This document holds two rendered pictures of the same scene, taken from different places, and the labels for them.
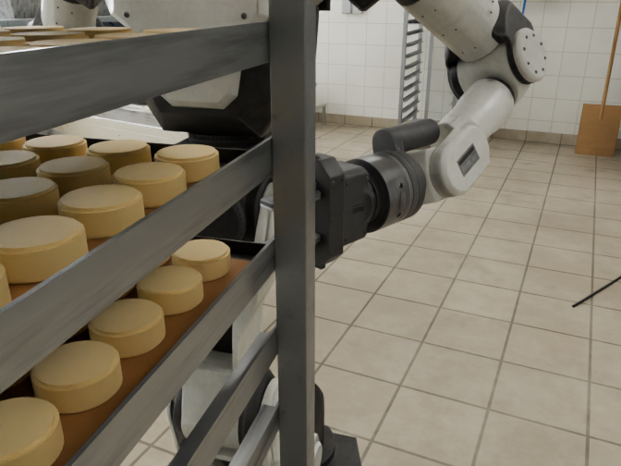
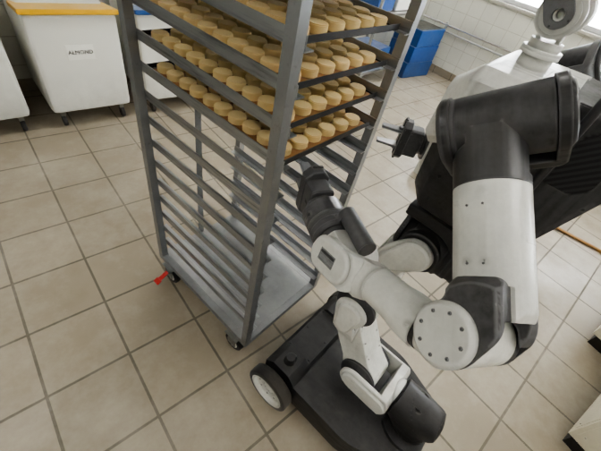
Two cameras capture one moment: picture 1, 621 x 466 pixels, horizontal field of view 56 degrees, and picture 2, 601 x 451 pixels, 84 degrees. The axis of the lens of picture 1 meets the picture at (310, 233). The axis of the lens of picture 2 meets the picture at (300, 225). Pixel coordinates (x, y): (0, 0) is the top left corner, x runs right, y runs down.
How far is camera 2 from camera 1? 97 cm
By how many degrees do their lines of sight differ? 85
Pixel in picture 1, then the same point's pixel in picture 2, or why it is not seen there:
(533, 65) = (425, 333)
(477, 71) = not seen: hidden behind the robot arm
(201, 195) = (241, 99)
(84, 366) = (234, 114)
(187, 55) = (242, 60)
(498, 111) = (386, 308)
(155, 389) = (220, 121)
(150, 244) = (224, 90)
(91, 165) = not seen: hidden behind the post
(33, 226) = (238, 80)
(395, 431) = not seen: outside the picture
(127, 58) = (224, 48)
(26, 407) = (226, 107)
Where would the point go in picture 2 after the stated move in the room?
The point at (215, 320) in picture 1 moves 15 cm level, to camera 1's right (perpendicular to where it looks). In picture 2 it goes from (241, 136) to (203, 162)
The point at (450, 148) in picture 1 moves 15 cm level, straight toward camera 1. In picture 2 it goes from (326, 238) to (266, 194)
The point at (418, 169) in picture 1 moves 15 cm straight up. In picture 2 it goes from (319, 224) to (341, 158)
